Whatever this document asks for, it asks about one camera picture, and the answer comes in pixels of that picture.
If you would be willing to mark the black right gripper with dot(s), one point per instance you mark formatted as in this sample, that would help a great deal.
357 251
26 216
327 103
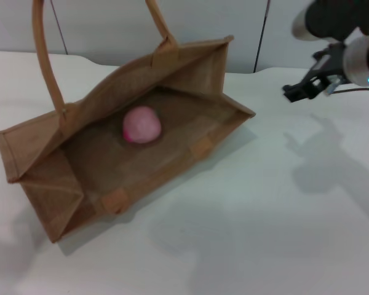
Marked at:
329 66

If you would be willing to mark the brown woven jute handbag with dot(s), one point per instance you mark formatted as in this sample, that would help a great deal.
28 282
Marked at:
178 147

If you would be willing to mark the pink peach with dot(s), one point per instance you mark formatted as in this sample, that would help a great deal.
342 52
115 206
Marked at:
141 124

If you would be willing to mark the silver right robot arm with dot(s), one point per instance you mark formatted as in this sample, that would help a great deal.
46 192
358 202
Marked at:
359 58

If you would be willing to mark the right wrist camera housing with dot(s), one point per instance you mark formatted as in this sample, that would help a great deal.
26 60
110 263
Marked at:
326 18

